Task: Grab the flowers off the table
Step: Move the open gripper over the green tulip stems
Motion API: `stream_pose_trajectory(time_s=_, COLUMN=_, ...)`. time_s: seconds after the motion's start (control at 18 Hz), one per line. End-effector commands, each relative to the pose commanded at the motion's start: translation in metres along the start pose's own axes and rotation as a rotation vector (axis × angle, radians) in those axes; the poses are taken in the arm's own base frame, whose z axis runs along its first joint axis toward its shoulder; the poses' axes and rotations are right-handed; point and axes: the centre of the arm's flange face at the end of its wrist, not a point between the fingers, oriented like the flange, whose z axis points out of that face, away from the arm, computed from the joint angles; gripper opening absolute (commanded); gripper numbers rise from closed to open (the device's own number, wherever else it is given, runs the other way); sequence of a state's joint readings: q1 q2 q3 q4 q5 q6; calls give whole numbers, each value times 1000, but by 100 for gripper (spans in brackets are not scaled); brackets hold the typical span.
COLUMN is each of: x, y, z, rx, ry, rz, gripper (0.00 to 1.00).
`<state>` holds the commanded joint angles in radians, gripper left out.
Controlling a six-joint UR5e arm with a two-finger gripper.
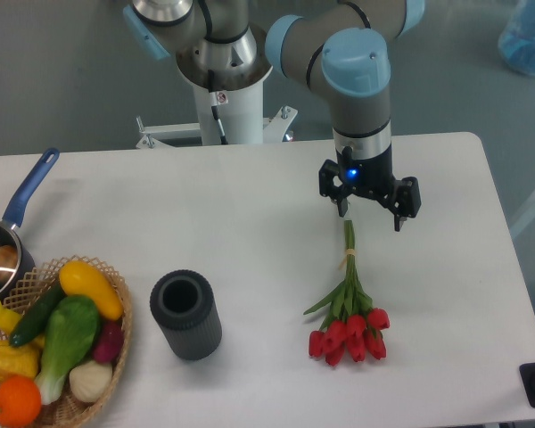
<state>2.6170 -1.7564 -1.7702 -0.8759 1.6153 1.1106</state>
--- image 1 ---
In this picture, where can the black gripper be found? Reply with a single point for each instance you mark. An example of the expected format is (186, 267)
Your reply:
(371, 179)

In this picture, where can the red tulip bouquet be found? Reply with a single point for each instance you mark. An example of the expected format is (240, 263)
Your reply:
(353, 324)

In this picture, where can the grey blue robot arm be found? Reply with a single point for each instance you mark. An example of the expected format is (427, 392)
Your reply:
(340, 56)

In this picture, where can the blue plastic bag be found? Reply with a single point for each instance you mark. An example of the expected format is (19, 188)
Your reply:
(516, 44)

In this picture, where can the dark grey ribbed vase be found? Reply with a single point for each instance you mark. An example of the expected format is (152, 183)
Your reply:
(183, 306)

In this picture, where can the purple red radish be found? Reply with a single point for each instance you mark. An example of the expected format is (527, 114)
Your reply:
(109, 343)

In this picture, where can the yellow squash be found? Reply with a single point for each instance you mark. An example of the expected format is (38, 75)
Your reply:
(79, 278)

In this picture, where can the green bok choy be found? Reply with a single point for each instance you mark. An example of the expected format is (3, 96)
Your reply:
(69, 335)

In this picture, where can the white garlic bulb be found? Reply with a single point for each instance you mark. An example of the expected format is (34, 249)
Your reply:
(89, 381)

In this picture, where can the green cucumber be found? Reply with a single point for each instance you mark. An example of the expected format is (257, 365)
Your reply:
(34, 321)

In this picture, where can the woven wicker basket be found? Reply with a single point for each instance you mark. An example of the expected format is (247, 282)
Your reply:
(68, 411)

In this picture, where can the yellow banana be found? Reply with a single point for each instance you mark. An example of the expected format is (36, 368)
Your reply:
(8, 320)

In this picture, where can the yellow pumpkin gourd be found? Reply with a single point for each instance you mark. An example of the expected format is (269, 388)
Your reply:
(23, 361)

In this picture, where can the orange fruit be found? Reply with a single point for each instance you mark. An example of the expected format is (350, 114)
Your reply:
(20, 402)

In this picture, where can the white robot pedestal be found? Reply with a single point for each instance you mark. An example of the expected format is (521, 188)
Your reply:
(228, 90)

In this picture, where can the blue handled saucepan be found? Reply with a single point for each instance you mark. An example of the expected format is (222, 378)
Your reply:
(14, 215)

